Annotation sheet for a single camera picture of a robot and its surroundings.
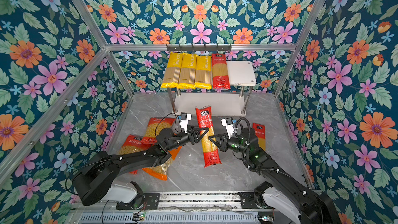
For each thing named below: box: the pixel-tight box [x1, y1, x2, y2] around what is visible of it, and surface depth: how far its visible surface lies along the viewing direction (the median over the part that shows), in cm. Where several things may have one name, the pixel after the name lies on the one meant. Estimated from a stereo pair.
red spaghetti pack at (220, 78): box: [211, 53, 231, 90], surface depth 81 cm
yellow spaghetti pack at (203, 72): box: [194, 55, 212, 90], surface depth 82 cm
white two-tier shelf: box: [167, 60, 257, 117], surface depth 88 cm
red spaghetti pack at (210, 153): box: [195, 105, 222, 168], surface depth 72 cm
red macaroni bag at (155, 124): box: [142, 117, 177, 142], surface depth 97 cm
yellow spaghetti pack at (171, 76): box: [160, 51, 184, 89], surface depth 82 cm
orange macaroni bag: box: [141, 146, 182, 181], surface depth 82 cm
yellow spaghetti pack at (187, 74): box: [176, 52, 198, 90], surface depth 82 cm
